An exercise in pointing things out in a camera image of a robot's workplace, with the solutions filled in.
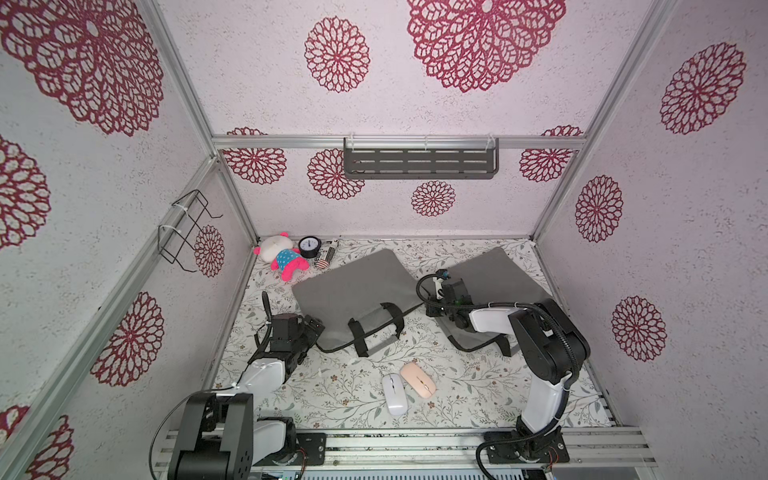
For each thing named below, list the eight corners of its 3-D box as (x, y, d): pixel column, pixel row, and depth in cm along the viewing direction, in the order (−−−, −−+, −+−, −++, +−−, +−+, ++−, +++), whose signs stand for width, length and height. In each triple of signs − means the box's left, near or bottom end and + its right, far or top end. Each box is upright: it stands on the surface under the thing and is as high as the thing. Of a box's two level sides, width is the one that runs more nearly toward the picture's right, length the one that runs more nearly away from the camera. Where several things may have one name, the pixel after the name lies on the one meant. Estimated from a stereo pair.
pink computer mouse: (424, 403, 83) (425, 401, 81) (396, 372, 88) (396, 369, 87) (438, 389, 85) (440, 386, 84) (410, 359, 91) (411, 356, 89)
